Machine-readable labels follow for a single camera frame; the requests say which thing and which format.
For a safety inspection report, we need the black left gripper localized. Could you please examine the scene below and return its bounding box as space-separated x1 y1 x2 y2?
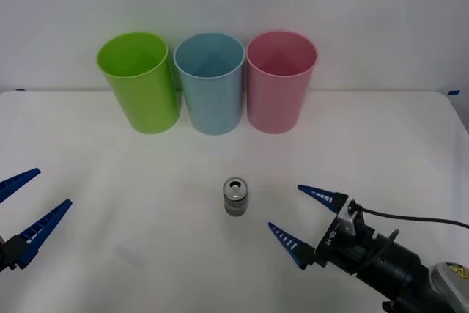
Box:
0 168 73 273

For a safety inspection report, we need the pale grey right wrist camera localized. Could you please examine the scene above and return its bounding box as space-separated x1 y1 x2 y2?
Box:
336 198 366 236

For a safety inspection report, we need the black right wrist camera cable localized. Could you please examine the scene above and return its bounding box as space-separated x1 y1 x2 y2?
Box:
350 201 469 270

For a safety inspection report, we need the pink plastic bin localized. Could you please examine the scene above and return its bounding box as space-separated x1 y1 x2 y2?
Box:
245 30 318 135

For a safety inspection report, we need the pale blue plastic bin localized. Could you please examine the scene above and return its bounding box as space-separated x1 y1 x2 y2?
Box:
172 32 245 136

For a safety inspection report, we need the silver grey drink can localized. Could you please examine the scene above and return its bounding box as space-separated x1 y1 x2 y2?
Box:
222 177 249 218

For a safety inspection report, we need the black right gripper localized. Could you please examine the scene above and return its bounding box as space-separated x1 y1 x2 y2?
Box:
267 184 382 276

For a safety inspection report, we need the green plastic bin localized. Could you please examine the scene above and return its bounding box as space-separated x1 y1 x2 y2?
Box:
96 32 182 135

